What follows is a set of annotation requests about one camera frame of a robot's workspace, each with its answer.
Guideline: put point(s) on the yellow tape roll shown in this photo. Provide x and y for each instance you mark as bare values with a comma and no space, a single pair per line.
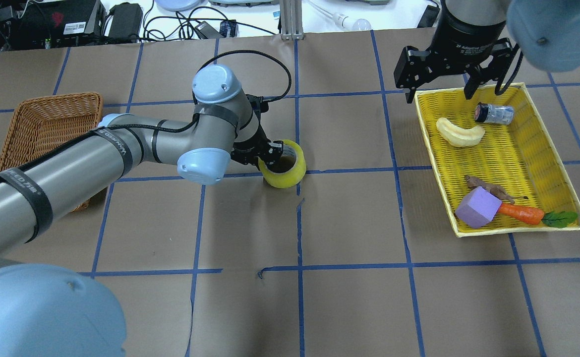
288,169

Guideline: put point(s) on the small dark-lidded jar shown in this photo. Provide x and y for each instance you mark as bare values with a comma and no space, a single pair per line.
490,113

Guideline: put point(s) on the yellow woven basket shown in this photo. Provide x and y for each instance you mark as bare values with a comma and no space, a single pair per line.
520,156

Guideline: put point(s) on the yellow banana toy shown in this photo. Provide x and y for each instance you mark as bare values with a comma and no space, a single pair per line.
457,136

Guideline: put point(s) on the brown toy animal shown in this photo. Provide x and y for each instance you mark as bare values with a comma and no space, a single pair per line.
473,182

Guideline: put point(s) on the purple foam cube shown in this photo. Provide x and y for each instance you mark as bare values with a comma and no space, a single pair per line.
478,208

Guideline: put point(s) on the white light bulb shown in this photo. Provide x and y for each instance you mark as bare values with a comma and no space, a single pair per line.
350,23

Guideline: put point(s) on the toy carrot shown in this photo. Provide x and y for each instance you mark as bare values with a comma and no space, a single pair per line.
535,216

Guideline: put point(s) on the brown wicker basket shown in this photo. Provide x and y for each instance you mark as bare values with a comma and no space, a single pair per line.
42,124

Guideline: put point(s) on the aluminium frame post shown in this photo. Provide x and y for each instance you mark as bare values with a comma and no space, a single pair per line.
291,20

